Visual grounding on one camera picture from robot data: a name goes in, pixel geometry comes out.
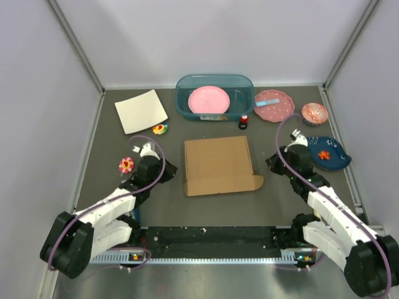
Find white square plate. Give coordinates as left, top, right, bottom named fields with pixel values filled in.
left=115, top=90, right=168, bottom=135

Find teal plastic basin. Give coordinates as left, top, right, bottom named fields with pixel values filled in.
left=175, top=74, right=254, bottom=121

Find dark blue leaf dish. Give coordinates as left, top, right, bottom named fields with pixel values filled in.
left=307, top=136, right=352, bottom=171

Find red black stamp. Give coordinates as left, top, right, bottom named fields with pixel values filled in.
left=238, top=115, right=248, bottom=130

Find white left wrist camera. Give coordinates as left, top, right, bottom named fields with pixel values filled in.
left=132, top=141, right=160, bottom=160

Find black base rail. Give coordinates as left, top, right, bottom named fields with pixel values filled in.
left=105, top=225, right=315, bottom=252

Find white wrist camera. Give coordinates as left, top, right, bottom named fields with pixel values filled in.
left=132, top=141, right=160, bottom=160
left=284, top=129, right=308, bottom=152

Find red orange candy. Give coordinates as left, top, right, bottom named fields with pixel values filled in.
left=318, top=150, right=330, bottom=160

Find pink round plate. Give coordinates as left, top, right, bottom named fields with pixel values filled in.
left=188, top=85, right=230, bottom=114

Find brown cardboard box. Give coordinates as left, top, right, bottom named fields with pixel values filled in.
left=184, top=136, right=264, bottom=196

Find pink polka dot plate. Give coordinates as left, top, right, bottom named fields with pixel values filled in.
left=254, top=90, right=295, bottom=123

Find multicolour flower toy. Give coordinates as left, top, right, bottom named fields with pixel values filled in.
left=152, top=123, right=168, bottom=135

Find blue pink spoon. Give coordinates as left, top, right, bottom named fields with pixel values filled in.
left=255, top=98, right=280, bottom=107

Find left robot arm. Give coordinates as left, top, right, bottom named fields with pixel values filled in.
left=39, top=156, right=178, bottom=279

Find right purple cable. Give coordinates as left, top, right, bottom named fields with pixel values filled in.
left=276, top=113, right=393, bottom=297

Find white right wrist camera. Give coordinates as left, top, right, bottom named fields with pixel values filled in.
left=284, top=129, right=308, bottom=152

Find red pink flower toy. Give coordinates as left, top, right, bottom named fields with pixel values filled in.
left=118, top=157, right=134, bottom=174

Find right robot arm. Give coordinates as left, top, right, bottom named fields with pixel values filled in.
left=266, top=144, right=398, bottom=297

